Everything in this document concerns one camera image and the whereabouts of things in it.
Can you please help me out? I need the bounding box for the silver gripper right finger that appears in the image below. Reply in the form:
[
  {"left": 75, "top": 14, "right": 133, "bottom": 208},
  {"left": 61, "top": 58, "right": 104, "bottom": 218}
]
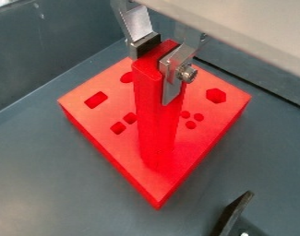
[{"left": 158, "top": 25, "right": 207, "bottom": 106}]

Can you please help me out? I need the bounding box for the red arch peg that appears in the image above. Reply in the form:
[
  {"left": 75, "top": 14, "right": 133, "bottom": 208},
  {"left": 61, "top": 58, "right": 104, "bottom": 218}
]
[{"left": 131, "top": 40, "right": 184, "bottom": 170}]

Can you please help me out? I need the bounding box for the red shape sorter block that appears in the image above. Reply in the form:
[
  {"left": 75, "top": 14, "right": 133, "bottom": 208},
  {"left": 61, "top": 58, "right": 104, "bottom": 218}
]
[{"left": 57, "top": 58, "right": 250, "bottom": 208}]

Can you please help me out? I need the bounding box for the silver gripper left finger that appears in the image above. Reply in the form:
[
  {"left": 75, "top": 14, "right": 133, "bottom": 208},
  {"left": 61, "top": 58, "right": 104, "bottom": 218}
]
[{"left": 109, "top": 0, "right": 160, "bottom": 60}]

